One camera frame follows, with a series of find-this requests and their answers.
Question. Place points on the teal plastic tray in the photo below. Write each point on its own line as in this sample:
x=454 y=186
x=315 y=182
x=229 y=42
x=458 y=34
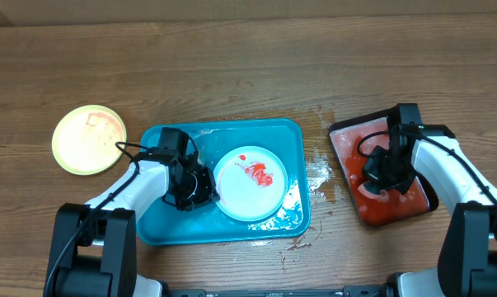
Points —
x=164 y=225

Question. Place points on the light blue plate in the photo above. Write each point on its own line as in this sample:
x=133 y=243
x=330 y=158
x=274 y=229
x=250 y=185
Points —
x=251 y=182

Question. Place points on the black tray with red liquid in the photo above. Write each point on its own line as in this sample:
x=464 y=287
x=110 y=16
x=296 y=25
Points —
x=389 y=206

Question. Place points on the yellow plate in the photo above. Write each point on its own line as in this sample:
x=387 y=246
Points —
x=84 y=141

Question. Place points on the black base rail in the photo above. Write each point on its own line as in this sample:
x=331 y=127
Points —
x=384 y=290

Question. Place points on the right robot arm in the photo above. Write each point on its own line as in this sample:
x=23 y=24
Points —
x=466 y=266

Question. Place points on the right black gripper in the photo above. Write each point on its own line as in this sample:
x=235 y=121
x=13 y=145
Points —
x=372 y=172

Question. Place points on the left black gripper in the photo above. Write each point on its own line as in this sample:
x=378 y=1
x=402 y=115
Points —
x=207 y=195

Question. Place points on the pink and black sponge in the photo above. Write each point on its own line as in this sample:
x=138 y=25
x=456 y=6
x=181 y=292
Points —
x=371 y=191

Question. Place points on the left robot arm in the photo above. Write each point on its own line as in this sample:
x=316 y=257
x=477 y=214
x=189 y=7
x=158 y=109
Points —
x=93 y=249

